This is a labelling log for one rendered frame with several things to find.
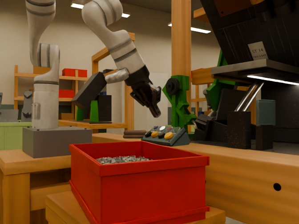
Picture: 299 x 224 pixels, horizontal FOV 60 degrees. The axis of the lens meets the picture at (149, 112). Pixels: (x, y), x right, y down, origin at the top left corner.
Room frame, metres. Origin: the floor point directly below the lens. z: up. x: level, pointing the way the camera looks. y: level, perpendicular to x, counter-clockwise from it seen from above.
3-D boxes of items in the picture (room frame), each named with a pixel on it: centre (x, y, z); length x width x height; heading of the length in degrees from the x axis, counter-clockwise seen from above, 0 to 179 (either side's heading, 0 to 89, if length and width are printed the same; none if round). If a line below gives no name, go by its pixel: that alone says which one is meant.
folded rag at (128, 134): (1.09, 0.06, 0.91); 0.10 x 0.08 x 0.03; 89
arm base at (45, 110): (1.02, 0.41, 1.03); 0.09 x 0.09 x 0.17; 38
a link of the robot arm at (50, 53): (1.02, 0.40, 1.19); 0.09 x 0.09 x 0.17; 18
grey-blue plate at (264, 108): (0.74, -0.34, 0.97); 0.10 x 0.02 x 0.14; 129
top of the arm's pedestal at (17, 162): (1.02, 0.41, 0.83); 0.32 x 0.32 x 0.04; 35
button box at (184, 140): (0.88, -0.05, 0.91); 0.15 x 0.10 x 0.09; 39
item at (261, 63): (0.79, -0.38, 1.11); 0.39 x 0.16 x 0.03; 129
